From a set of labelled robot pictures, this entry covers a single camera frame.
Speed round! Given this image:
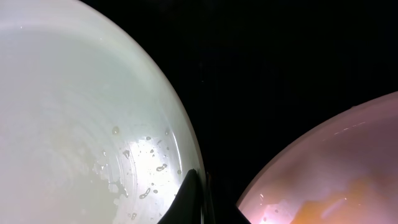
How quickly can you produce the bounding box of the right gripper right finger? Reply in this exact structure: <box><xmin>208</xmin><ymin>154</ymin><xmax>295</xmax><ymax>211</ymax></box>
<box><xmin>206</xmin><ymin>174</ymin><xmax>250</xmax><ymax>224</ymax></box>

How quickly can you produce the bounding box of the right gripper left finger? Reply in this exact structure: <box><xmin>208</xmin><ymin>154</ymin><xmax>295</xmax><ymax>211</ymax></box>
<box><xmin>158</xmin><ymin>169</ymin><xmax>203</xmax><ymax>224</ymax></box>

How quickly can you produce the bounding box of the mint green plate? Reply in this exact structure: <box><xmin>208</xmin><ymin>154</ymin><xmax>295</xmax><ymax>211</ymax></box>
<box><xmin>1</xmin><ymin>1</ymin><xmax>205</xmax><ymax>223</ymax></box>

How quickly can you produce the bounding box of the round black tray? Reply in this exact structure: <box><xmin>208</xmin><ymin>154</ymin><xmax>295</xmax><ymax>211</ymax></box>
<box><xmin>79</xmin><ymin>0</ymin><xmax>398</xmax><ymax>224</ymax></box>

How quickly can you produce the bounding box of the pink white plate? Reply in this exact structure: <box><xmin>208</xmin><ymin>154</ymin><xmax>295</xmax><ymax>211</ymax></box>
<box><xmin>237</xmin><ymin>93</ymin><xmax>397</xmax><ymax>224</ymax></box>

